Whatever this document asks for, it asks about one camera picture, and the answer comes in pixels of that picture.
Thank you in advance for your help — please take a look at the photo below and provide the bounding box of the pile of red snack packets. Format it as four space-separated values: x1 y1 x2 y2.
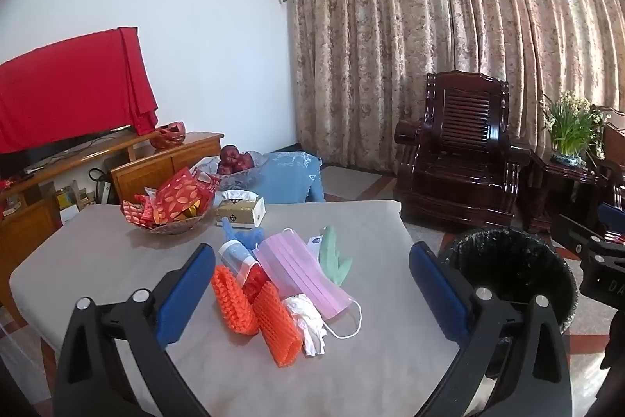
121 167 220 227

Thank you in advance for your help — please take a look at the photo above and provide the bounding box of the black television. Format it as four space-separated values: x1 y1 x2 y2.
0 126 132 177

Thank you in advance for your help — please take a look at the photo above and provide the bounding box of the beige patterned curtain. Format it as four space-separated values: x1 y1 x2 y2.
280 0 625 183

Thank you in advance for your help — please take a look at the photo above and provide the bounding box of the green leaf-shaped wrapper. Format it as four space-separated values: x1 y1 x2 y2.
318 226 355 287

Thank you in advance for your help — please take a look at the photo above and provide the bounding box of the gold white tissue box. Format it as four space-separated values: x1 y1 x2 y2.
215 190 267 229

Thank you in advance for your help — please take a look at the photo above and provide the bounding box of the black lined trash bin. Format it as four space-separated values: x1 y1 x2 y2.
438 226 579 337

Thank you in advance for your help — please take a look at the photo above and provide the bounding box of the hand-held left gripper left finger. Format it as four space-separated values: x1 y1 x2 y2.
53 243 216 417

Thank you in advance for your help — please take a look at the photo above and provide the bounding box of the pink face mask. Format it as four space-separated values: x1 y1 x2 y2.
254 227 363 340

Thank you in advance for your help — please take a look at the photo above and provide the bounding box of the flowering narcissus plant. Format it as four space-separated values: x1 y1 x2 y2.
539 91 611 156

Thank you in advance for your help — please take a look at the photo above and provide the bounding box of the red decorative bowl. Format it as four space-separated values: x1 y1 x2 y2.
149 121 189 150

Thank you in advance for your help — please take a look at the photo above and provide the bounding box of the red cloth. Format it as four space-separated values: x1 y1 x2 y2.
0 26 159 154

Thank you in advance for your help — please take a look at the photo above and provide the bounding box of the dark wooden side table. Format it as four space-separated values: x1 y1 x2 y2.
518 150 606 234

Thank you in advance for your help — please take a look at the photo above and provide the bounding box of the dark wooden chair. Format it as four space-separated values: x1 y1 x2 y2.
588 104 625 213

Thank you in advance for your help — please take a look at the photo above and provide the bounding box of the wicker basket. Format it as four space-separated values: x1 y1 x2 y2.
122 197 216 236

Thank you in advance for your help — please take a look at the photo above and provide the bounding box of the blue white flower pot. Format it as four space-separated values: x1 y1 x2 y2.
551 152 584 168

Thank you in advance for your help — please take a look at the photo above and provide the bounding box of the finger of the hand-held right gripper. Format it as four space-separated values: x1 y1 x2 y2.
551 214 606 259
596 202 625 236

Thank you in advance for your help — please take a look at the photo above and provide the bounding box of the white tissue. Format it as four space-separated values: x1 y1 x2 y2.
282 293 328 356

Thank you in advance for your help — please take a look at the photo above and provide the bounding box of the person's dark clothing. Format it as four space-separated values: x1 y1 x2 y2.
603 307 625 371

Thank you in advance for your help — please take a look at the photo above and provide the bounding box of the grey table cover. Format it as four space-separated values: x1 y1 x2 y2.
9 199 472 417

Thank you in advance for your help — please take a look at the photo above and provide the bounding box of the blue glove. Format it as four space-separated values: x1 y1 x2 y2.
221 218 267 252

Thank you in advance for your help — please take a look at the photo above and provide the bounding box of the dark wooden armchair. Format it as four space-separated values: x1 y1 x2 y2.
395 70 532 227

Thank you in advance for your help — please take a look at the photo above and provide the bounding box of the orange foam fruit net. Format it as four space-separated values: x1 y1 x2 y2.
211 265 259 336
252 281 304 368

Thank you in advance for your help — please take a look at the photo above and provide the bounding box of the glass fruit bowl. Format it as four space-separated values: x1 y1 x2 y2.
195 152 269 192

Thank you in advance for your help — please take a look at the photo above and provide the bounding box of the black cable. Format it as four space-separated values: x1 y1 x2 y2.
88 167 112 204

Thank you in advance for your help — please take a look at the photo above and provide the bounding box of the wooden television cabinet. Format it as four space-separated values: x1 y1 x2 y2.
0 131 225 281

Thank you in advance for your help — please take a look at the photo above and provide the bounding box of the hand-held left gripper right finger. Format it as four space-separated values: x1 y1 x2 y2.
409 241 572 417

